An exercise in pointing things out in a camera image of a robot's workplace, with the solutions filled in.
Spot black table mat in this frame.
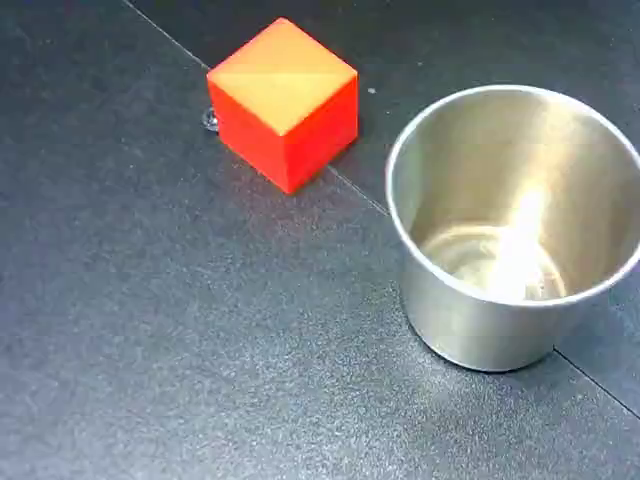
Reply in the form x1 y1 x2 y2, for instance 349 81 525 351
0 0 640 480

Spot stainless steel cup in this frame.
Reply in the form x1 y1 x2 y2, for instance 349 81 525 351
384 84 640 374

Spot red cube block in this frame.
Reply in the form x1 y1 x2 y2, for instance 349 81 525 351
206 17 360 195

